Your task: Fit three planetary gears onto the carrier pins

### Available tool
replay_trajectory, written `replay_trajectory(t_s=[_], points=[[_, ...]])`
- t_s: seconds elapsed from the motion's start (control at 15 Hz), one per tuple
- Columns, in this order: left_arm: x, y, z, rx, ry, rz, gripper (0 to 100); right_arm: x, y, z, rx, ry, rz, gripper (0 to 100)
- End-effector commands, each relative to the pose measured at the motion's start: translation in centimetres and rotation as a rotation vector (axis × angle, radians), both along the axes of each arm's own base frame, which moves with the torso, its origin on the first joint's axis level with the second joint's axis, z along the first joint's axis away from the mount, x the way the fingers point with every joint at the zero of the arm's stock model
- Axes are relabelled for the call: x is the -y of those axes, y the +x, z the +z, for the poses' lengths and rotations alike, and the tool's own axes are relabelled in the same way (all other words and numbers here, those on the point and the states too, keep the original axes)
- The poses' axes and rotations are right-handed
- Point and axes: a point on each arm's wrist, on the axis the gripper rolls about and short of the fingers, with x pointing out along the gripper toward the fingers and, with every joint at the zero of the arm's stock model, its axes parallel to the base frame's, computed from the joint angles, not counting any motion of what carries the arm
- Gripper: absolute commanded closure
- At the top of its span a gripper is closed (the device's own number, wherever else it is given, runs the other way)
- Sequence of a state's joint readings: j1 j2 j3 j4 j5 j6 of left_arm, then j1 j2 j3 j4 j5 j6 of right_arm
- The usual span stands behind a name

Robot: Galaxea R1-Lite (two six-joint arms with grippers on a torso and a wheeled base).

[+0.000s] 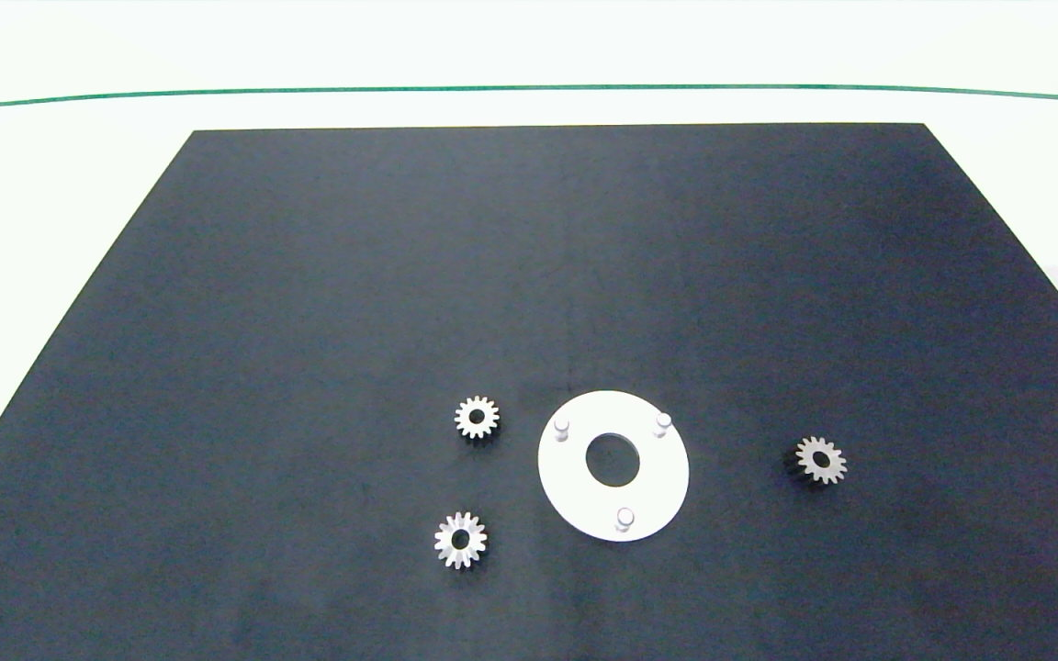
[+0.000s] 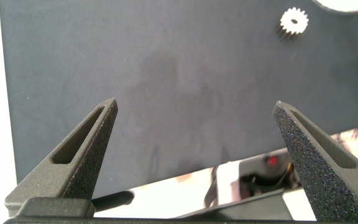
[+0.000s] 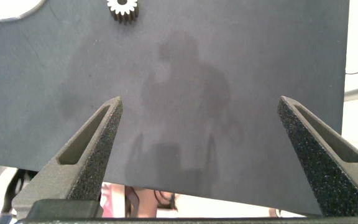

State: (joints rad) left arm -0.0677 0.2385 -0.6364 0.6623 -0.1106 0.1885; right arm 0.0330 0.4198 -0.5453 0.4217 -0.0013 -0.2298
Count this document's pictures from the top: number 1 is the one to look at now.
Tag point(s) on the small steel planetary gear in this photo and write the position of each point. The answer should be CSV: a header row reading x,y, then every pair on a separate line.
x,y
834,461
467,418
446,540

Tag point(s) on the round white carrier plate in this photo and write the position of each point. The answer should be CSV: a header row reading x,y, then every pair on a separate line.
x,y
566,477

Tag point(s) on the dark rectangular table mat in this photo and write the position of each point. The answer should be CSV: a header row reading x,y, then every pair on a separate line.
x,y
309,321

